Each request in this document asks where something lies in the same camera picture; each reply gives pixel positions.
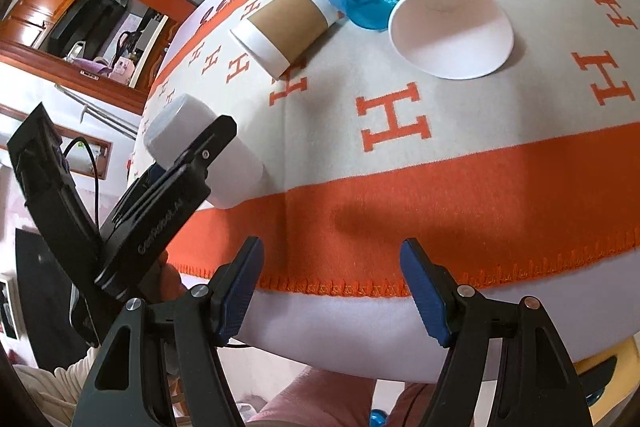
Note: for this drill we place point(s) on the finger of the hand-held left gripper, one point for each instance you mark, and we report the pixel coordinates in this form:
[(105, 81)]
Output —
[(200, 149)]

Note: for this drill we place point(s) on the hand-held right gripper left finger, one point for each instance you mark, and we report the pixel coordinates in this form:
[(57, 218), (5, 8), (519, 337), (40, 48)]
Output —
[(244, 284)]

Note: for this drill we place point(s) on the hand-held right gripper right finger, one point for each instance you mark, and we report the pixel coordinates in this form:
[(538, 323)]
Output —
[(420, 287)]

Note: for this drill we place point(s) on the white plastic cup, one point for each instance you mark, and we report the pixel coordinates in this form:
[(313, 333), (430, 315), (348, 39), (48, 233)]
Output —
[(177, 122)]

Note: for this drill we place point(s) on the brown sleeve paper cup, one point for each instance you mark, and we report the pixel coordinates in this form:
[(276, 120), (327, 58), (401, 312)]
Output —
[(285, 24)]

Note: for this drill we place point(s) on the red paper cup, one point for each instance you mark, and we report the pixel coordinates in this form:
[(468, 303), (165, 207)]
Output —
[(450, 27)]

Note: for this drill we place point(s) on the person's left hand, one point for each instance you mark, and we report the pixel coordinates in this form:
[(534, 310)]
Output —
[(167, 279)]

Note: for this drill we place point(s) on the pale bed sheet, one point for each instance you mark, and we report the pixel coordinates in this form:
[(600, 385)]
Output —
[(350, 332)]

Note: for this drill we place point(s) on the pink small appliance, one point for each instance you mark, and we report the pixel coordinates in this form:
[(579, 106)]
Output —
[(120, 69)]

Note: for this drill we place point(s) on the orange and white printed blanket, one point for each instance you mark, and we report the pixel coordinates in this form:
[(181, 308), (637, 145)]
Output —
[(450, 167)]

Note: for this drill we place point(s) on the person's pink trouser leg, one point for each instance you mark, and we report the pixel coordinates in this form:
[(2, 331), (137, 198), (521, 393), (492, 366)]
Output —
[(320, 399)]

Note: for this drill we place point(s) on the yellow plastic stool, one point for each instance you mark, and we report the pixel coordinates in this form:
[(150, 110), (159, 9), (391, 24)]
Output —
[(617, 372)]

